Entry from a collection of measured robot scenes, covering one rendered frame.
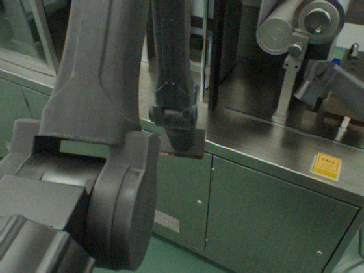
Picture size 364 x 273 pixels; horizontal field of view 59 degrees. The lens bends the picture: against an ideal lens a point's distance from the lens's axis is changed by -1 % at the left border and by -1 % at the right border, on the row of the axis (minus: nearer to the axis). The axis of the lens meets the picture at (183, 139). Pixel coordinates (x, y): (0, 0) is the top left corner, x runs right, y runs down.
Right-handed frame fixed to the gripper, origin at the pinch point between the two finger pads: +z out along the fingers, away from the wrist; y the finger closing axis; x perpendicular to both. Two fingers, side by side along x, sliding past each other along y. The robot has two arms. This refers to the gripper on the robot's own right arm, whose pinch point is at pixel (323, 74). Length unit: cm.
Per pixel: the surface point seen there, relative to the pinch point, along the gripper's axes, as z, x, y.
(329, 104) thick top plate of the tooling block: -1.4, -8.8, 5.0
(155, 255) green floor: 24, -110, -52
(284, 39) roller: -6.5, 7.8, -14.7
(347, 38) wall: 273, 56, 1
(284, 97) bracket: -1.3, -10.6, -9.7
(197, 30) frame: -16.1, 3.9, -41.3
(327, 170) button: -17.1, -27.1, 10.5
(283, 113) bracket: 2.0, -16.2, -8.7
